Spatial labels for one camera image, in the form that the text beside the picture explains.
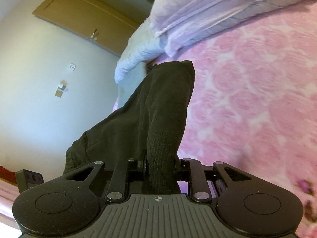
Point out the black trousers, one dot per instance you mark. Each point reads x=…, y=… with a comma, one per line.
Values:
x=153, y=120

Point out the white wall plug adapter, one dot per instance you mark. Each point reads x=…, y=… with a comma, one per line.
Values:
x=62, y=86

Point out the white wall socket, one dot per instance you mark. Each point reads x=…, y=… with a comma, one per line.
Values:
x=71, y=67

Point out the upper pink pillow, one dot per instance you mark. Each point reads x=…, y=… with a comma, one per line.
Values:
x=210, y=2

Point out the folded dark navy garment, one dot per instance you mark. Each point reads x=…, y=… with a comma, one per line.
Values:
x=150, y=67

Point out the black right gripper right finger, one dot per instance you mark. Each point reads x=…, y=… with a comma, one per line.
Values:
x=206, y=182

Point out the pink pillow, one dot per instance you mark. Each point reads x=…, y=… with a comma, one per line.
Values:
x=218, y=18
x=210, y=2

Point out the lower pink pillow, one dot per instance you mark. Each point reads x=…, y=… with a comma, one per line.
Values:
x=218, y=18

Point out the grey striped duvet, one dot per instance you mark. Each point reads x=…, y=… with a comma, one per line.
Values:
x=143, y=47

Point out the wooden door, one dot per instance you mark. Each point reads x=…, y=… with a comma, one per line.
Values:
x=107, y=23

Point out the pink floral bedspread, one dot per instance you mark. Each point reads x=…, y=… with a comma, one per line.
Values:
x=254, y=102

